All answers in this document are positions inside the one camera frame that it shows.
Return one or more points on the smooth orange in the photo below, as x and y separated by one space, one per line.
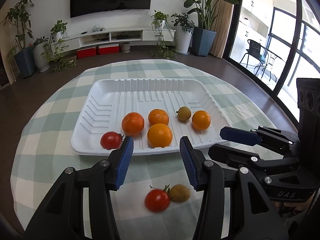
201 120
159 135

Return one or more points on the red tomato with stem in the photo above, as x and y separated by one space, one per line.
158 200

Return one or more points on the small round grey pot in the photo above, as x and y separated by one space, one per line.
125 47

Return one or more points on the trailing plant on cabinet right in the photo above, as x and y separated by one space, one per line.
159 22

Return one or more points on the large leaf plant blue pot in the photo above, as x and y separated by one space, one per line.
203 36

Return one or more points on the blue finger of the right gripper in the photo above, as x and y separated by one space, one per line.
240 136
234 159

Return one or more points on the plant in white ribbed pot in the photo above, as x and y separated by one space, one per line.
39 53

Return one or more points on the white tv cabinet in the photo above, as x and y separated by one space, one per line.
137 36

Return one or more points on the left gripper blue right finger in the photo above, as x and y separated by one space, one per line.
193 160

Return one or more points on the trailing plant on cabinet left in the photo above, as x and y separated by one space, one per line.
53 49

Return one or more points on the bushy plant white pot right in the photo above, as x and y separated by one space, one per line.
184 31

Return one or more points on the red storage box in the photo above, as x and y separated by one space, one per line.
86 52
108 49

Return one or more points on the black balcony chair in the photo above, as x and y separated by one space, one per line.
260 58

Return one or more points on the tall plant blue pot left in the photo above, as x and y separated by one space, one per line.
19 52

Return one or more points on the beige curtain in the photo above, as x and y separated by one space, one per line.
221 26

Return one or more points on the trailing plant on cabinet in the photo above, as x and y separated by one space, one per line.
53 49
159 22

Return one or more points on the brown-green longan fruit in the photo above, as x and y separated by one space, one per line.
179 193

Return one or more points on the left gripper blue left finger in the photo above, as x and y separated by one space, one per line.
119 164

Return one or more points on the right red storage box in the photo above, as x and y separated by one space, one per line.
108 49

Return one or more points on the left red storage box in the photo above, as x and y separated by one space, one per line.
86 52

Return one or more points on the large textured orange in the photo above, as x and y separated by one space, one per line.
132 124

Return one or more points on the white plastic tray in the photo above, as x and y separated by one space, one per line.
109 101

